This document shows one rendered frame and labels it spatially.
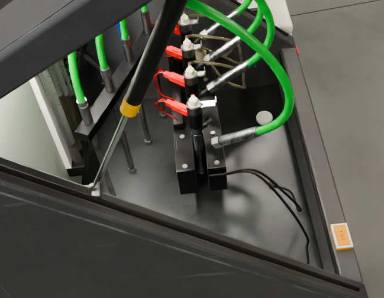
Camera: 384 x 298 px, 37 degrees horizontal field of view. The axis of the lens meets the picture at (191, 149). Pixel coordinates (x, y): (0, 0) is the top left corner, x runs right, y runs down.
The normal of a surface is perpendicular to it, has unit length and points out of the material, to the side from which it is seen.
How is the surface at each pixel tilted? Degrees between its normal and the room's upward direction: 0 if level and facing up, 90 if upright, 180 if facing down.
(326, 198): 0
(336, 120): 0
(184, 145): 0
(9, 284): 90
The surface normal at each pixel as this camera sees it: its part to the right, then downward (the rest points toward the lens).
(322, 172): -0.08, -0.62
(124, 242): 0.07, 0.77
